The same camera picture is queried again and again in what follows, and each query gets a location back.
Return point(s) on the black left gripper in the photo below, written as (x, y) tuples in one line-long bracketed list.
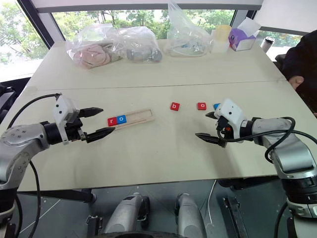
[(74, 131)]

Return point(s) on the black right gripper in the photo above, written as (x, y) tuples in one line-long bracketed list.
[(224, 129)]

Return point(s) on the red tile letter r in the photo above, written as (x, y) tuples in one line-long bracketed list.
[(112, 121)]

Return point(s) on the red tile letter o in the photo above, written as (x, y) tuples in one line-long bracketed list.
[(202, 106)]

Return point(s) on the blue tile letter o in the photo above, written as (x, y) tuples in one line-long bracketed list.
[(121, 119)]

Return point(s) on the red tile letter b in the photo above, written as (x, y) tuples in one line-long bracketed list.
[(174, 106)]

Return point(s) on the wooden letter tile rack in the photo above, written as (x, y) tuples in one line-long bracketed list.
[(141, 116)]

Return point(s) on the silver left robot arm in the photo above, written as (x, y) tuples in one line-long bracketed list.
[(15, 148)]

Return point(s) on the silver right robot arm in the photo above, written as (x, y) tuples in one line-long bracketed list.
[(292, 153)]

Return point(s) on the silver right robot leg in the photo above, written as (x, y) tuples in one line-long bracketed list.
[(189, 215)]

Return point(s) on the silver robot leg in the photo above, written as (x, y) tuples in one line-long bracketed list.
[(189, 215), (126, 213)]

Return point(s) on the silver left robot leg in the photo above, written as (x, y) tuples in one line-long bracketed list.
[(126, 213)]

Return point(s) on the bystander bare hand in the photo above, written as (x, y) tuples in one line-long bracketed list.
[(296, 81)]

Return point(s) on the plastic bag with pink plush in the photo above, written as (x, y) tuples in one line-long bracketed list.
[(91, 54)]

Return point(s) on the white plastic container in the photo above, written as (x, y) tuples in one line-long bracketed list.
[(219, 45)]

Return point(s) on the plastic bag with grey items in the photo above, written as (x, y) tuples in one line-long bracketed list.
[(141, 49)]

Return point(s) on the black chair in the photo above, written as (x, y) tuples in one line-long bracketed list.
[(6, 99)]

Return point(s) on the purple and white tissue box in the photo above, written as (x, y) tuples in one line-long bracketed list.
[(241, 39)]

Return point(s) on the yellow plastic cup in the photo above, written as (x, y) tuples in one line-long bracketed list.
[(223, 32)]

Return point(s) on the white bottle with black lid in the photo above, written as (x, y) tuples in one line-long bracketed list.
[(266, 44)]

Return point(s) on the person in black clothing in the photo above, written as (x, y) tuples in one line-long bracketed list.
[(304, 59)]

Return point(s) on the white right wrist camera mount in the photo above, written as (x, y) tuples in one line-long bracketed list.
[(231, 111)]

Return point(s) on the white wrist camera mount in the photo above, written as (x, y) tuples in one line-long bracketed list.
[(63, 107), (231, 111)]

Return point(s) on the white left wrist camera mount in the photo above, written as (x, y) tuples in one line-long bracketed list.
[(63, 107)]

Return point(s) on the black table frame bar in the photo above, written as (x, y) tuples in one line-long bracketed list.
[(69, 194)]

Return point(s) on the black right foot bracket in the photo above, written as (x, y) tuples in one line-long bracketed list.
[(234, 218)]

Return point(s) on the black foot bracket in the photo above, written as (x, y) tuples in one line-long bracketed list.
[(94, 224), (234, 218)]

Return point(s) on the black left foot bracket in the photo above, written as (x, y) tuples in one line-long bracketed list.
[(94, 224)]

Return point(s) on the dark window frame post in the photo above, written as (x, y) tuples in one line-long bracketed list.
[(37, 24)]

